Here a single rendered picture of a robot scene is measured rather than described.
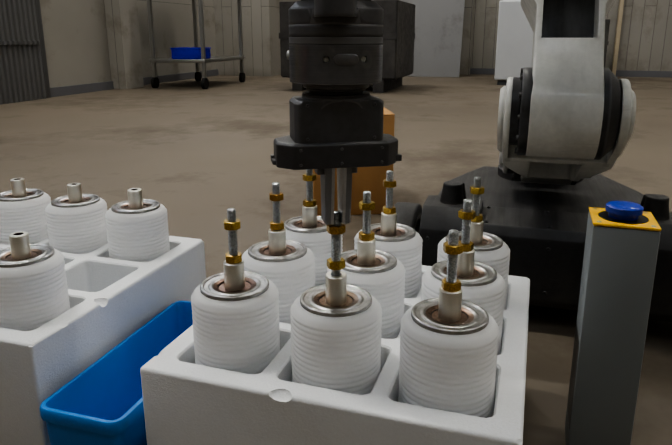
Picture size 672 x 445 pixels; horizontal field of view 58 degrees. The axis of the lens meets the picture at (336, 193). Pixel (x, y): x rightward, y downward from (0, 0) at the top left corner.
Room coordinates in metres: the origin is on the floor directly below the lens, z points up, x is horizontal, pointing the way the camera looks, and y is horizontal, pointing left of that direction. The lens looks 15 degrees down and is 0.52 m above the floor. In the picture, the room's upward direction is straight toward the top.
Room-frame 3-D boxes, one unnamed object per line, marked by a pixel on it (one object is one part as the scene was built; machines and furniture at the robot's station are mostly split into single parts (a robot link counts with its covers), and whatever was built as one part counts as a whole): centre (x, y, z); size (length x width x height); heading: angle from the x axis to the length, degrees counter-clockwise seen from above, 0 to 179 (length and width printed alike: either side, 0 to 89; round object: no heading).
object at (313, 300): (0.58, 0.00, 0.25); 0.08 x 0.08 x 0.01
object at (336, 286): (0.58, 0.00, 0.26); 0.02 x 0.02 x 0.03
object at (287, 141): (0.59, 0.00, 0.46); 0.13 x 0.10 x 0.12; 102
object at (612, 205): (0.68, -0.34, 0.32); 0.04 x 0.04 x 0.02
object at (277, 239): (0.73, 0.08, 0.26); 0.02 x 0.02 x 0.03
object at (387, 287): (0.70, -0.04, 0.16); 0.10 x 0.10 x 0.18
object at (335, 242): (0.58, 0.00, 0.31); 0.01 x 0.01 x 0.08
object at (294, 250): (0.73, 0.08, 0.25); 0.08 x 0.08 x 0.01
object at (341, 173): (0.59, -0.01, 0.37); 0.03 x 0.02 x 0.06; 12
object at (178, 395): (0.70, -0.04, 0.09); 0.39 x 0.39 x 0.18; 72
